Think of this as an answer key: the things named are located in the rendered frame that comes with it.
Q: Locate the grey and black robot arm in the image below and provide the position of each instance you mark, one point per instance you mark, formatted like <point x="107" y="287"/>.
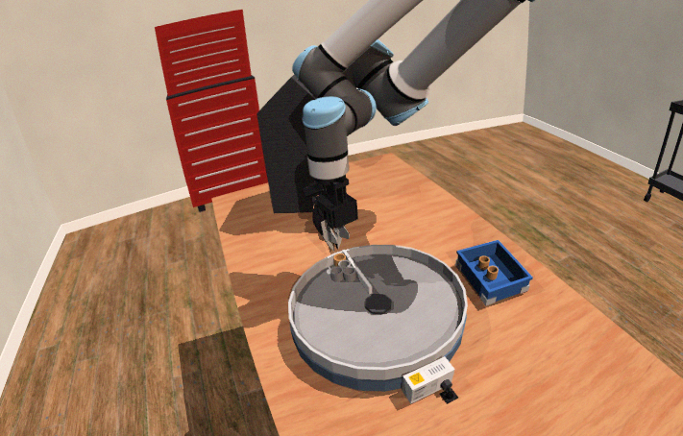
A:
<point x="397" y="91"/>

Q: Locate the blue crate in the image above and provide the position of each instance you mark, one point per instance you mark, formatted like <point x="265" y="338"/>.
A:
<point x="510" y="269"/>

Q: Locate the bronze bushing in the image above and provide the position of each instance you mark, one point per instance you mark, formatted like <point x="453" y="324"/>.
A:
<point x="493" y="273"/>
<point x="483" y="265"/>
<point x="337" y="258"/>

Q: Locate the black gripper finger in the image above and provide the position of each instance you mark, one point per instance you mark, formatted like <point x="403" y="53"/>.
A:
<point x="339" y="233"/>
<point x="321" y="225"/>

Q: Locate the round grey turntable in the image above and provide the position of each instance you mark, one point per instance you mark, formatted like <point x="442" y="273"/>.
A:
<point x="381" y="337"/>

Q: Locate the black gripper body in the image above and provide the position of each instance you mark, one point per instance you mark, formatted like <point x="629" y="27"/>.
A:
<point x="334" y="204"/>

